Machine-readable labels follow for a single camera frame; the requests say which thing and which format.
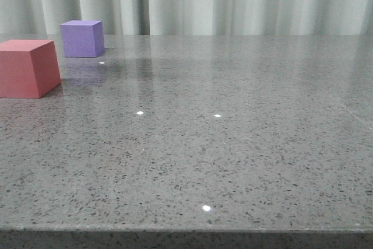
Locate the purple foam cube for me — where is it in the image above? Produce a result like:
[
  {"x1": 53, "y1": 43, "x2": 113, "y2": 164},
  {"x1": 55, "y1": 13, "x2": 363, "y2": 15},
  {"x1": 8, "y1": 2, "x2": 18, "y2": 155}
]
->
[{"x1": 60, "y1": 20, "x2": 105, "y2": 58}]

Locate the red foam cube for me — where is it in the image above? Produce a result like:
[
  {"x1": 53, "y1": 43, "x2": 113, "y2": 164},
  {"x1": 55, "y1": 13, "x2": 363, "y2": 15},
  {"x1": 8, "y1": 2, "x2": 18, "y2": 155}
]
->
[{"x1": 1, "y1": 40, "x2": 61, "y2": 99}]

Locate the pale green curtain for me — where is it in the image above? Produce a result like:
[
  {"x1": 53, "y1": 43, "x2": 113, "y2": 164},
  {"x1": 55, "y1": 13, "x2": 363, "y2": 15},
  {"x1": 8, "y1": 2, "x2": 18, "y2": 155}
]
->
[{"x1": 1, "y1": 0, "x2": 372, "y2": 36}]

